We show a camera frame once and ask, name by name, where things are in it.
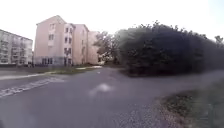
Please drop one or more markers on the cobblestone strip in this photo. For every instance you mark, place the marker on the cobblestone strip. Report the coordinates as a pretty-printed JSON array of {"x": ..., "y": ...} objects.
[{"x": 23, "y": 87}]

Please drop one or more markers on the pale pavement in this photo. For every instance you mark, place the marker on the pale pavement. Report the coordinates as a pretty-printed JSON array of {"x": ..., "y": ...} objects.
[{"x": 20, "y": 76}]

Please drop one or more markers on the grey apartment building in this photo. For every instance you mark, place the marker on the grey apartment building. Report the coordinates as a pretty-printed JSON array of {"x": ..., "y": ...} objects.
[{"x": 15, "y": 50}]

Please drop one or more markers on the large dark hedge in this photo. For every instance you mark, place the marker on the large dark hedge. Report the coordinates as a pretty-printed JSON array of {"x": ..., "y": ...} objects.
[{"x": 166, "y": 51}]

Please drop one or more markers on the grey asphalt road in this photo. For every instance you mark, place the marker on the grey asphalt road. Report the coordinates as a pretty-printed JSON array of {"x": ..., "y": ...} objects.
[{"x": 83, "y": 106}]

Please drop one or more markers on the tree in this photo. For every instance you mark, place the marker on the tree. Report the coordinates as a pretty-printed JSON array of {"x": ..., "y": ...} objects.
[{"x": 104, "y": 45}]

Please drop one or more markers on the pink apartment building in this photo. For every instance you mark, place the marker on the pink apartment building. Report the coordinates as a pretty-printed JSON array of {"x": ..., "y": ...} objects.
[{"x": 48, "y": 38}]

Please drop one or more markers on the row of trees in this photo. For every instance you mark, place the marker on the row of trees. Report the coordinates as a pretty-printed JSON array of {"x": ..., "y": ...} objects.
[{"x": 219, "y": 40}]

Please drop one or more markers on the grass patch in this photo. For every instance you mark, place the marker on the grass patch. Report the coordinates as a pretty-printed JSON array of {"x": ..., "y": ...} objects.
[{"x": 196, "y": 106}]

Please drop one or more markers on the grass strip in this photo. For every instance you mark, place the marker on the grass strip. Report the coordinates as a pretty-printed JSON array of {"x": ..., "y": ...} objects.
[{"x": 66, "y": 70}]

